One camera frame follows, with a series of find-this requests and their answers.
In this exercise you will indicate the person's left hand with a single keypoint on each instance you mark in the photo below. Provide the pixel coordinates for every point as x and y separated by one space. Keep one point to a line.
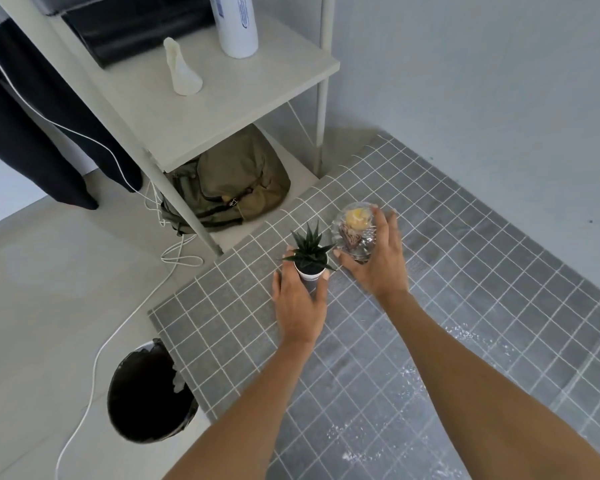
297 309

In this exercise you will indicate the person's right hand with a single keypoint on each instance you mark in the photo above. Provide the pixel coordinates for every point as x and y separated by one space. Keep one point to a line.
382 264

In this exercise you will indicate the person's left thumb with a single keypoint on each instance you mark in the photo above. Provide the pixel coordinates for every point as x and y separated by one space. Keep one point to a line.
323 284

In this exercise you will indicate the person's right thumb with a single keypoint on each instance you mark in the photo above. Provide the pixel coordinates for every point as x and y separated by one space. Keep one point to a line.
342 257

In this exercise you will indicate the clear plastic food container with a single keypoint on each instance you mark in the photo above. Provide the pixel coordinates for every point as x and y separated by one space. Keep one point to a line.
356 237

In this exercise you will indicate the small succulent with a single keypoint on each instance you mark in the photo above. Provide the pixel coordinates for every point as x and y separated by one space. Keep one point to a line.
308 244

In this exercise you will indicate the person's left forearm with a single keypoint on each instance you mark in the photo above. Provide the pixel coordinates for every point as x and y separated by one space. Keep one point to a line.
250 414

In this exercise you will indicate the person's right forearm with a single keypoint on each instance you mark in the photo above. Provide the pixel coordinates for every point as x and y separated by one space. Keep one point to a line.
480 394

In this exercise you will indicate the yellow dessert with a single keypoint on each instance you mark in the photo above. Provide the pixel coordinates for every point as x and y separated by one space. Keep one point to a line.
356 218

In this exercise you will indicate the olive green backpack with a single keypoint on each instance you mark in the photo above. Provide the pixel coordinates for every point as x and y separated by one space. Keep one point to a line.
230 187

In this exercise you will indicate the scattered white crumbs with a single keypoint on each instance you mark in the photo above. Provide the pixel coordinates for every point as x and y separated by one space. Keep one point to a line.
410 394

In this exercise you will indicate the grey checked tablecloth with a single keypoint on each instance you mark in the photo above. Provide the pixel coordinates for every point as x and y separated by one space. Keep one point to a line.
485 274

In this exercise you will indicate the white shelf unit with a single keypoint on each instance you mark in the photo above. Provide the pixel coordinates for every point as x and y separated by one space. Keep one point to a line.
220 109

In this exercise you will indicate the black trash bin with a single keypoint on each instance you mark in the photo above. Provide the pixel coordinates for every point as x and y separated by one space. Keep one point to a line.
145 399

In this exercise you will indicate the white translucent figurine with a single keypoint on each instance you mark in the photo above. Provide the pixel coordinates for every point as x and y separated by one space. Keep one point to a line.
182 77

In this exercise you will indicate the white bottle with blue print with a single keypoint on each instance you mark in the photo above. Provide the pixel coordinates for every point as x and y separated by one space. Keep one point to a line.
237 29

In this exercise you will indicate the black laptop sleeve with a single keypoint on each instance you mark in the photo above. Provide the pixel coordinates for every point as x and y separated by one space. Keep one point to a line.
130 29

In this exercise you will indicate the black hanging trousers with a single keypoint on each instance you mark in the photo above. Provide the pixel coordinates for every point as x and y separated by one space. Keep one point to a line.
40 139

